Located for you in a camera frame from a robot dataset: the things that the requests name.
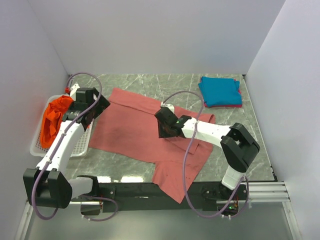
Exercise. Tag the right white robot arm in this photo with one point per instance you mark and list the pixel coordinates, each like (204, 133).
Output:
(238, 145)

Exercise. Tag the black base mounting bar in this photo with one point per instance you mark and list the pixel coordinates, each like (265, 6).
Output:
(143, 196)

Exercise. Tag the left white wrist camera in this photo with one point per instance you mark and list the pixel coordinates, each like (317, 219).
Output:
(71, 91)

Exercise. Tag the white plastic basket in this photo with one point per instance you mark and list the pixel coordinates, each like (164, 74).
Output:
(79, 150)

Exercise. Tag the folded magenta t-shirt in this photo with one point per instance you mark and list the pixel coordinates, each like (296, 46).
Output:
(222, 106)

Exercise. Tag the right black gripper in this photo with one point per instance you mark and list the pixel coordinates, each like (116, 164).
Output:
(161, 134)

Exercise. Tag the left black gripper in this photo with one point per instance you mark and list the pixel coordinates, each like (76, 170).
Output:
(103, 105)

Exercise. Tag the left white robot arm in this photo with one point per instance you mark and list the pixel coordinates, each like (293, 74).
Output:
(53, 165)

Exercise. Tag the orange t-shirt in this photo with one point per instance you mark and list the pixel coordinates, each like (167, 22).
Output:
(52, 119)

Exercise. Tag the aluminium frame rail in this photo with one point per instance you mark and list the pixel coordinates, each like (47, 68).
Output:
(270, 192)

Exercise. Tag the salmon pink t-shirt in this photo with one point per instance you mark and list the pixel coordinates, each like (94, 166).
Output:
(128, 127)

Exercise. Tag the folded blue t-shirt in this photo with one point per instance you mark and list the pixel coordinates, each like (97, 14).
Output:
(220, 91)

